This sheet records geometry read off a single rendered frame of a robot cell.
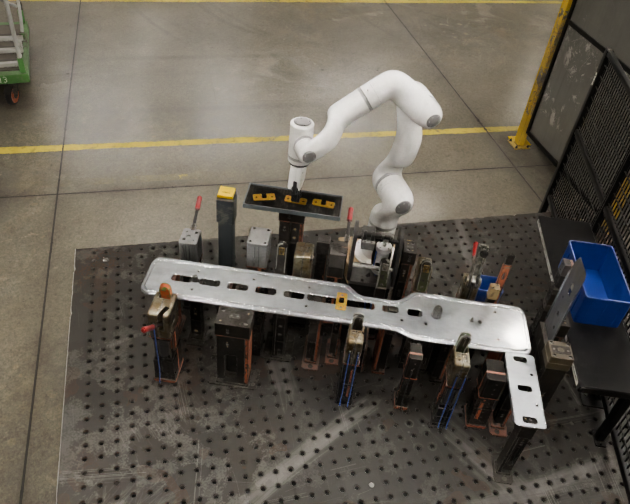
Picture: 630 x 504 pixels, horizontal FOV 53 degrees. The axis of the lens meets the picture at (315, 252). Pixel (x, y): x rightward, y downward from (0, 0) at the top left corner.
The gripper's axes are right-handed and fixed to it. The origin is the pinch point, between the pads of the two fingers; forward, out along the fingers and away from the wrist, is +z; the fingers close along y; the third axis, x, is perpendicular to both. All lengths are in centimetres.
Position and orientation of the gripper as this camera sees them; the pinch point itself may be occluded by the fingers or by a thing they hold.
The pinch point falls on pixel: (296, 195)
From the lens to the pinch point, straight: 239.0
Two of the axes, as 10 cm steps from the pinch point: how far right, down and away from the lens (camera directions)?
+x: 9.8, 2.0, -0.9
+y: -2.0, 6.4, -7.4
